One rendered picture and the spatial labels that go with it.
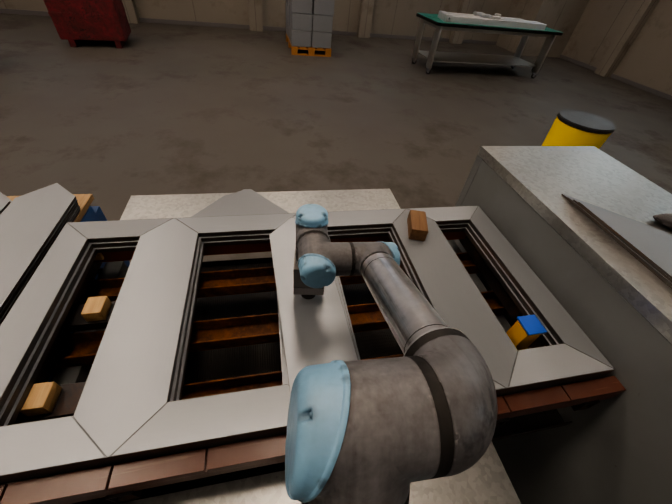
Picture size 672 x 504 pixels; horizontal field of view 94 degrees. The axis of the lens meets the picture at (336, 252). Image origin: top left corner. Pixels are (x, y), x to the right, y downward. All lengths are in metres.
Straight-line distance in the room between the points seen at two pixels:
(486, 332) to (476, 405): 0.67
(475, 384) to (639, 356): 0.83
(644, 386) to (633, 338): 0.12
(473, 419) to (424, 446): 0.05
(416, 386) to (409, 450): 0.05
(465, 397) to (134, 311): 0.85
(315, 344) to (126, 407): 0.43
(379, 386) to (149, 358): 0.68
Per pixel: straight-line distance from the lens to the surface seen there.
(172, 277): 1.05
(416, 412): 0.32
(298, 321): 0.88
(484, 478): 1.05
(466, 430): 0.35
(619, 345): 1.19
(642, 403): 1.21
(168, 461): 0.85
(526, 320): 1.08
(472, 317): 1.02
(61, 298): 1.15
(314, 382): 0.32
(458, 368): 0.37
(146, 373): 0.89
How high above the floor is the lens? 1.61
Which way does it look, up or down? 44 degrees down
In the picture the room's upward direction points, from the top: 7 degrees clockwise
